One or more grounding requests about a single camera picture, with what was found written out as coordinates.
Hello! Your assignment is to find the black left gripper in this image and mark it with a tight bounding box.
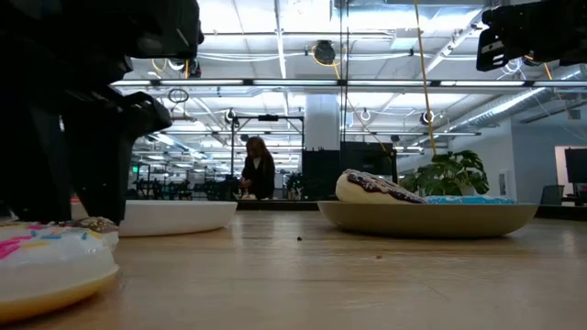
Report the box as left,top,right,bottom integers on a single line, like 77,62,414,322
0,0,205,226

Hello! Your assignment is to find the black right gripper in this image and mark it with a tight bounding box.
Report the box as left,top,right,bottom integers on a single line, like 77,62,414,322
475,0,587,72

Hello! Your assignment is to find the dark monitor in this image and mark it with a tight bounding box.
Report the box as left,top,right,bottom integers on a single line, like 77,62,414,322
563,147,587,184

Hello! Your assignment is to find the green potted plant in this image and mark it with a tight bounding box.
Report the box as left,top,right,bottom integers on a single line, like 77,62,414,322
398,149,490,197

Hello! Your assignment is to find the small white sprinkled donut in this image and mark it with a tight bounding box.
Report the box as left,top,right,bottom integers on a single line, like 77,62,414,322
0,222,120,325

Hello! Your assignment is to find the small chocolate donut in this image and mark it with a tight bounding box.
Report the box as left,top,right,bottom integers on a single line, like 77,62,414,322
59,216,121,251

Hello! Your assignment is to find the large chocolate donut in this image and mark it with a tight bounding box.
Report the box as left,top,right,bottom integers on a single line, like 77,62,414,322
335,169,427,205

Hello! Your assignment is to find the yellow cable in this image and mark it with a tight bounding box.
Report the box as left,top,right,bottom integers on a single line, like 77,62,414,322
413,0,437,157

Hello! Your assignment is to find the white round plate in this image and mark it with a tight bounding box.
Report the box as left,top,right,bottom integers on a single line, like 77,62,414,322
70,200,238,238

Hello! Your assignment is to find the grey chair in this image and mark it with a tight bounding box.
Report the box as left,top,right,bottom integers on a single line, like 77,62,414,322
539,184,566,206

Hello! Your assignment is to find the large blue donut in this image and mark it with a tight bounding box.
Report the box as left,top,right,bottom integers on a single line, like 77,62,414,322
422,195,517,205

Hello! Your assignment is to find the grey round plate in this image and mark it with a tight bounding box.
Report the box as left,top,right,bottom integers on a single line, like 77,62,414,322
316,201,538,239

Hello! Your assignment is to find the person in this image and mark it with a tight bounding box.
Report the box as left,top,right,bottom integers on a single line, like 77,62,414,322
239,136,277,202

